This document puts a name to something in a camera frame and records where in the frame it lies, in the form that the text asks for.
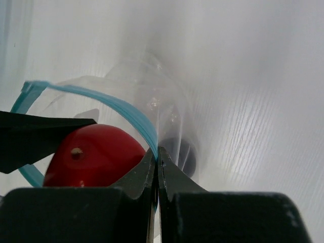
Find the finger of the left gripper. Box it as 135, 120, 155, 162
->
1, 111, 96, 174

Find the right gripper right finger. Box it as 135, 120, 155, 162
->
157, 147, 311, 242

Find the clear zip top bag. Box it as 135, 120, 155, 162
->
12, 54, 201, 200

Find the red fake apple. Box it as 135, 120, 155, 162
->
43, 124, 145, 187

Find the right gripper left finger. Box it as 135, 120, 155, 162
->
1, 150, 155, 242

